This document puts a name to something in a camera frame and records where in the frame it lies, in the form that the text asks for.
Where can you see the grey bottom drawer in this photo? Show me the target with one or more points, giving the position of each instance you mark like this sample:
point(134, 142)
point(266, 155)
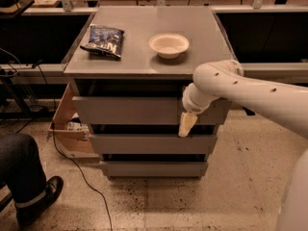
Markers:
point(153, 169)

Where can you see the grey top drawer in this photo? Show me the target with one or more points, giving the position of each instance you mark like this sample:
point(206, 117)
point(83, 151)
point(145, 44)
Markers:
point(129, 110)

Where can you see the grey drawer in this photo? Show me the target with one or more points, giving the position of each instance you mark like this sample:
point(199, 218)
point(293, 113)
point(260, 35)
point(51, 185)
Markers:
point(153, 169)
point(151, 144)
point(129, 110)

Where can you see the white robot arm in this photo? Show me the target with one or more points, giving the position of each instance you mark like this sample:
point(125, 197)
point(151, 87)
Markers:
point(286, 105)

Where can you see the white paper bowl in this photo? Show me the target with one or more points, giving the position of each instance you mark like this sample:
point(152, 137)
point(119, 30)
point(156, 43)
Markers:
point(168, 45)

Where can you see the black chair at left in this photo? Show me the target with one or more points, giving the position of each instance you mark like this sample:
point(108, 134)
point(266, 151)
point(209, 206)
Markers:
point(12, 8)

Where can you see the grey middle drawer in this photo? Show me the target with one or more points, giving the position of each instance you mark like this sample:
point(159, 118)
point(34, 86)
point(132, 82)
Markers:
point(151, 144)

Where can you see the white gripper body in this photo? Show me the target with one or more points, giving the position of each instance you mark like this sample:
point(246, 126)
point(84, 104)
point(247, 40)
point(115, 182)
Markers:
point(192, 107)

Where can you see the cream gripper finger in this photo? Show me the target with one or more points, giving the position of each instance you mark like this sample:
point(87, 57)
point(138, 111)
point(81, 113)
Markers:
point(187, 122)

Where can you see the black leather shoe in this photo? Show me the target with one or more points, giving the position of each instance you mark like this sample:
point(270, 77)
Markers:
point(28, 213)

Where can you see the person leg dark trousers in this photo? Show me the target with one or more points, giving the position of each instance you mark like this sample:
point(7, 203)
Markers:
point(21, 170)

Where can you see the open cardboard box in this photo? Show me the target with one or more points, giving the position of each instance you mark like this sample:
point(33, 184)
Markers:
point(71, 137)

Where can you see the blue chip bag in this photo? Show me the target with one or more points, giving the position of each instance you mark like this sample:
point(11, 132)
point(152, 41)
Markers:
point(104, 41)

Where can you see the grey drawer cabinet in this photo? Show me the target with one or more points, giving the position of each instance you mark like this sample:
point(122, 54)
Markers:
point(140, 72)

